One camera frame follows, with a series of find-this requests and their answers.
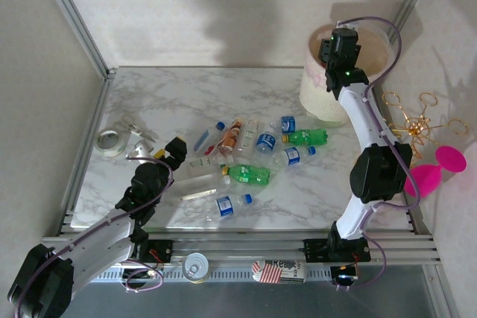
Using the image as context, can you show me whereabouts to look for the left small circuit board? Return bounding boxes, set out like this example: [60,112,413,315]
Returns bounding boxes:
[121,267,165,285]

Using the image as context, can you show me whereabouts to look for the right small circuit board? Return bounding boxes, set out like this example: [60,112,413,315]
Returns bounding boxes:
[329,265,361,289]

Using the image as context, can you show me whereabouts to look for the short blue label water bottle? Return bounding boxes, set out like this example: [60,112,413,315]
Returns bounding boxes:
[255,130,279,154]

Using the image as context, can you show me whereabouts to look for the slotted grey cable duct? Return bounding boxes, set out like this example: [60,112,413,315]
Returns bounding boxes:
[44,266,336,284]

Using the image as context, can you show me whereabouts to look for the silver tin can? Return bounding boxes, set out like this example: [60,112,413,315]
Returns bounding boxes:
[181,252,210,284]

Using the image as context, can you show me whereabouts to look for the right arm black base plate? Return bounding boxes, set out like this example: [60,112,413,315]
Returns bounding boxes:
[303,238,372,264]

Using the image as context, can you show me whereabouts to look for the large clear label-free bottle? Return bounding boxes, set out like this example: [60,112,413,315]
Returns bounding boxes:
[169,173,232,198]

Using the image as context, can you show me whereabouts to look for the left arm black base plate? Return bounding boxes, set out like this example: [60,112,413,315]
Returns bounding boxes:
[104,239,174,264]

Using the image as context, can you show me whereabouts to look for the green bottle yellow cap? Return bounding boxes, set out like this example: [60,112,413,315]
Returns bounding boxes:
[221,164,272,185]
[281,127,329,147]

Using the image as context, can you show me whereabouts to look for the aluminium front rail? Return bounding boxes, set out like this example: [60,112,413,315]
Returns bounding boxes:
[35,234,443,267]

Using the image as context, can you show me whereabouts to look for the red white small box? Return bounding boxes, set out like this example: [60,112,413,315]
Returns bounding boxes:
[251,259,306,284]

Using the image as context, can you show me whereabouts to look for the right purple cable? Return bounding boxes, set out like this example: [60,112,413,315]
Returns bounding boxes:
[335,16,422,292]

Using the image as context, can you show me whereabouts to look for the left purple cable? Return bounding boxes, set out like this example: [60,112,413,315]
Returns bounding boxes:
[14,156,175,318]

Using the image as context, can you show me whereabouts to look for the gold wire ornament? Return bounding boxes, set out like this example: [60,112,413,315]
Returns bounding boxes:
[382,90,470,168]

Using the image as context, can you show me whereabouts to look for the purple cable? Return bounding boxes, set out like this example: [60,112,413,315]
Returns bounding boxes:
[14,156,175,318]
[335,16,422,292]

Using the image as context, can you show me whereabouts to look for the cream waste bin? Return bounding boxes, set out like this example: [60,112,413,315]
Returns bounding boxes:
[299,22,396,127]

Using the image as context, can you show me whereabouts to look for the small circuit board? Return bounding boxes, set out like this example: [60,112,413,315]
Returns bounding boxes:
[121,267,165,285]
[329,265,361,289]

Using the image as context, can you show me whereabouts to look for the small clear bottle green label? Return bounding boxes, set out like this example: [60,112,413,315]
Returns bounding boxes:
[188,156,234,170]

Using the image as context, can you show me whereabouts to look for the clear bottle blue cap stripe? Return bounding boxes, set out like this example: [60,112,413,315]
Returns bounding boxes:
[192,121,227,153]

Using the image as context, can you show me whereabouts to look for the translucent plastic bin liner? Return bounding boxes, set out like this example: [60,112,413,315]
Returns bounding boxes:
[303,19,396,90]

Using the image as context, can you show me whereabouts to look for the pink goblet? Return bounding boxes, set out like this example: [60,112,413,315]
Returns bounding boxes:
[404,145,468,199]

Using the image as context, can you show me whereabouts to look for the clear bottle white green label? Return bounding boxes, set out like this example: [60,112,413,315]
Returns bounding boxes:
[238,119,260,153]

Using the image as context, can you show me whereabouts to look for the clear tape roll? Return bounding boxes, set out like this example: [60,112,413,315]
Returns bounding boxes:
[95,127,126,158]

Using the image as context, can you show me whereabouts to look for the bottle with orange brown label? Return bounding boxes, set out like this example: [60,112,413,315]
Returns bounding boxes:
[218,118,245,155]

